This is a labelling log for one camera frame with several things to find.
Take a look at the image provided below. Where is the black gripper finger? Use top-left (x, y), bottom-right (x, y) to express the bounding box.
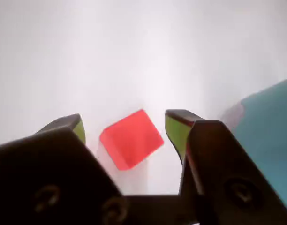
top-left (0, 113), bottom-right (135, 225)

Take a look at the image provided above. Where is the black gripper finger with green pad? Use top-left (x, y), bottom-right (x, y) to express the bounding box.
top-left (165, 109), bottom-right (287, 225)

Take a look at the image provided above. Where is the red lego block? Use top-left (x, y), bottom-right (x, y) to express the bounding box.
top-left (98, 109), bottom-right (165, 171)

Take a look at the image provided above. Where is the teal whale shaped bin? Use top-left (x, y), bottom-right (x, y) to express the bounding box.
top-left (232, 76), bottom-right (287, 209)

